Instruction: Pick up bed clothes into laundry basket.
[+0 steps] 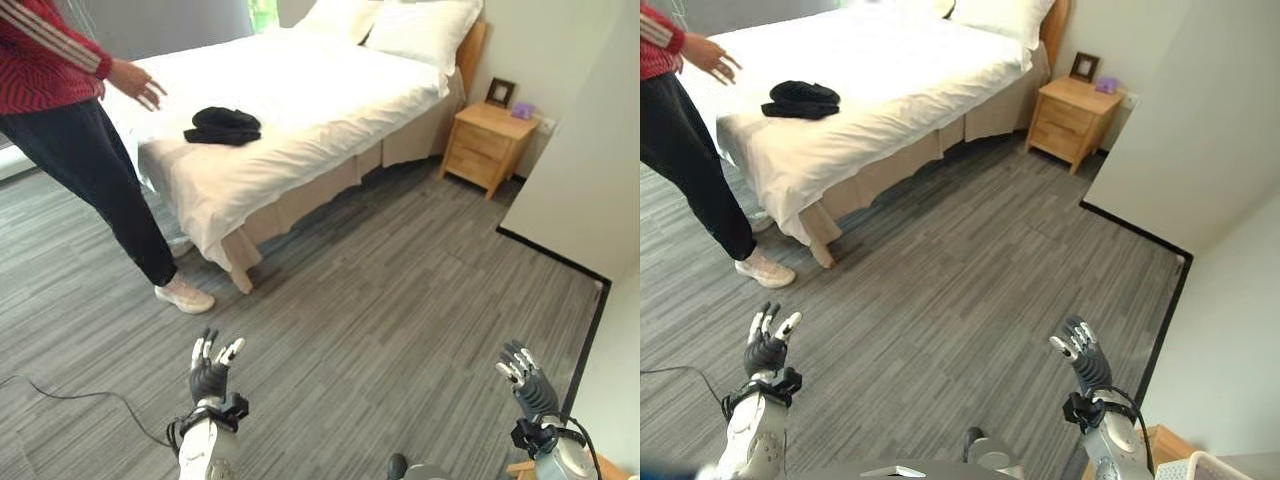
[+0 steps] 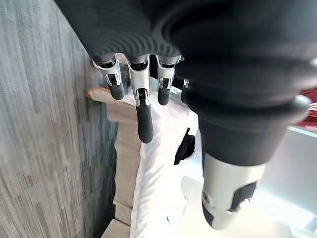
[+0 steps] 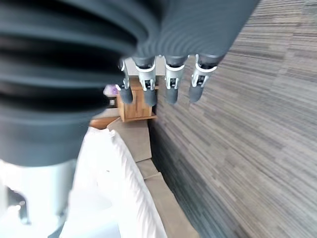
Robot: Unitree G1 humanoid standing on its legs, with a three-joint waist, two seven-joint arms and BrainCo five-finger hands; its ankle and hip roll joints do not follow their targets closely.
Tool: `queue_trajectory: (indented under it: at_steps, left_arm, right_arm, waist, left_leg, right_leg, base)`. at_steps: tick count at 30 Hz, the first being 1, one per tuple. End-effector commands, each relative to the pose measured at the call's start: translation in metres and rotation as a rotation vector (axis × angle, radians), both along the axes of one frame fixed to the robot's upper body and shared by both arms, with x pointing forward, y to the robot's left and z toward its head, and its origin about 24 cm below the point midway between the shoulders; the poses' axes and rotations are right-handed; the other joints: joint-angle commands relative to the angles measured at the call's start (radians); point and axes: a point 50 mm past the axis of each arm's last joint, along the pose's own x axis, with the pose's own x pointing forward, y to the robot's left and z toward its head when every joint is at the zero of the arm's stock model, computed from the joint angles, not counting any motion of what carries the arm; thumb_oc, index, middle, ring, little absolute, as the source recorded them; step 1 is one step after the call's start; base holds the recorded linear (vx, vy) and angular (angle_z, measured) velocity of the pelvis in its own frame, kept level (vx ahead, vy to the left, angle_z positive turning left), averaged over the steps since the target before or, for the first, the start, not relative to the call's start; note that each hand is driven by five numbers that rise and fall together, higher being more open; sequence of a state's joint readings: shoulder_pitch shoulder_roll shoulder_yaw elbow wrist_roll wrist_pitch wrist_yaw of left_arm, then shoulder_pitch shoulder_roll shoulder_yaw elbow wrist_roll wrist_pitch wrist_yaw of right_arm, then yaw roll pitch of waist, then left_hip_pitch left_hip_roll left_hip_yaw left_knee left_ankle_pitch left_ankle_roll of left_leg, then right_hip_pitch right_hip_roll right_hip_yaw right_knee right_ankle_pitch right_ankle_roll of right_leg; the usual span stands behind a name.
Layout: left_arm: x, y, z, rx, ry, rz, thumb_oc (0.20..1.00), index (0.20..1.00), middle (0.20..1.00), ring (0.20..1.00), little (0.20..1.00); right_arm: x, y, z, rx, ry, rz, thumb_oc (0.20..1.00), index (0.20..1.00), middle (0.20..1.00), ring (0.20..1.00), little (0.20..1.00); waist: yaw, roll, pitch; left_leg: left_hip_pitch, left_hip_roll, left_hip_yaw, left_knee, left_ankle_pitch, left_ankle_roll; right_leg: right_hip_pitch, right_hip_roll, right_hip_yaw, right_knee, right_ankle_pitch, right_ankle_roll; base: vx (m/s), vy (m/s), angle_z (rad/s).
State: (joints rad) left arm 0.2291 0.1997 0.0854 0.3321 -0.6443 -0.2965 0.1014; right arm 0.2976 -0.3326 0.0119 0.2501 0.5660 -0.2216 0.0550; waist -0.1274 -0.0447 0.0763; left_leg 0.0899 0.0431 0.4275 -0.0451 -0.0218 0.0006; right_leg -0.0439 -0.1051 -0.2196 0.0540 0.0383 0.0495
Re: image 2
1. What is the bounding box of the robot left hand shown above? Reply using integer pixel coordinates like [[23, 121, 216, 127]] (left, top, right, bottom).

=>
[[54, 0, 317, 231]]

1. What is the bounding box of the white bed sheet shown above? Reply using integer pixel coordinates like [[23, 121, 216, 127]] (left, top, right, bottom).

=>
[[120, 76, 309, 238]]

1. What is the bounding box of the black garment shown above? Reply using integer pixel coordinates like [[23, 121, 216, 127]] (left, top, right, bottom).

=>
[[173, 127, 196, 166]]

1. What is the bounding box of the beige bed base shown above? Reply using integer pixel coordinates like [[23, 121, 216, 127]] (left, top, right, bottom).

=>
[[85, 87, 143, 238]]

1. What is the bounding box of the red patterned fabric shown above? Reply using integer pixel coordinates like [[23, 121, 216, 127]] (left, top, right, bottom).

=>
[[298, 89, 317, 131]]

